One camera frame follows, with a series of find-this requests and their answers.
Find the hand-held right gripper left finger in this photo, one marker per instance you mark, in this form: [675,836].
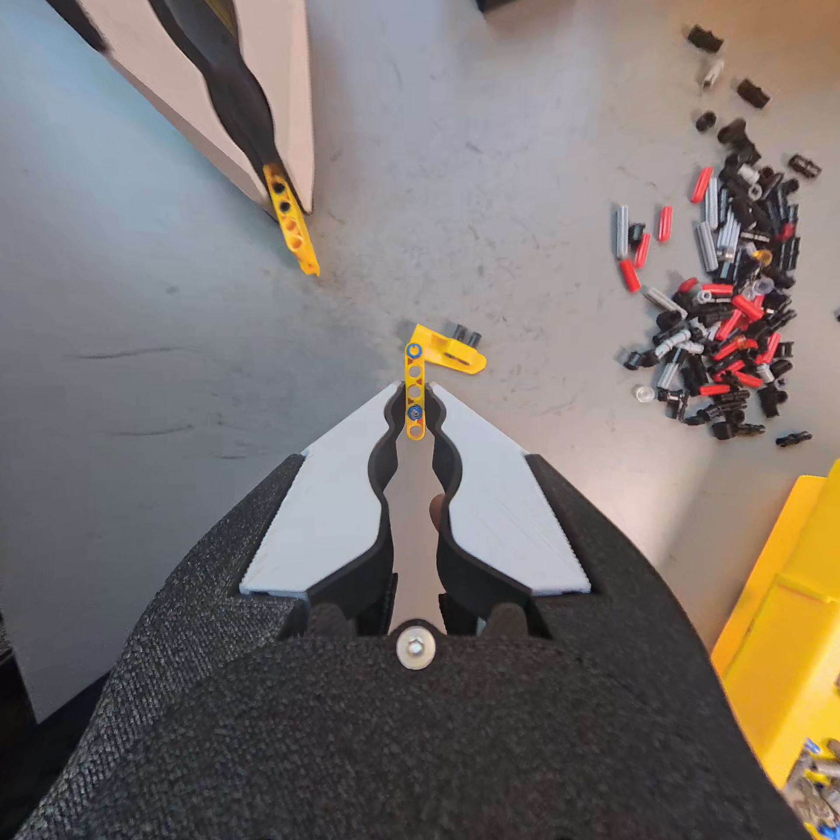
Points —
[321,525]

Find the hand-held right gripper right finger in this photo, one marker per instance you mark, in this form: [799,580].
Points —
[512,525]

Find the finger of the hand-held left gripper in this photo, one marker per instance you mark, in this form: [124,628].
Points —
[282,65]
[151,65]

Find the yellow lego beam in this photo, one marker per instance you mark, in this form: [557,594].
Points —
[289,216]
[415,390]

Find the black lego pin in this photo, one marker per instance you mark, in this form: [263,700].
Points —
[460,333]
[474,338]

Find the pile of small lego connectors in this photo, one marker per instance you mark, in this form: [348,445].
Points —
[735,315]

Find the heap of grey blue lego parts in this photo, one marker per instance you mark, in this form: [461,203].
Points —
[817,787]

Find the person's right hand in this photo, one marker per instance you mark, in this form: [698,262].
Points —
[437,513]

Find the yellow plastic bin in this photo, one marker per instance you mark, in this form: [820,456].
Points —
[787,623]

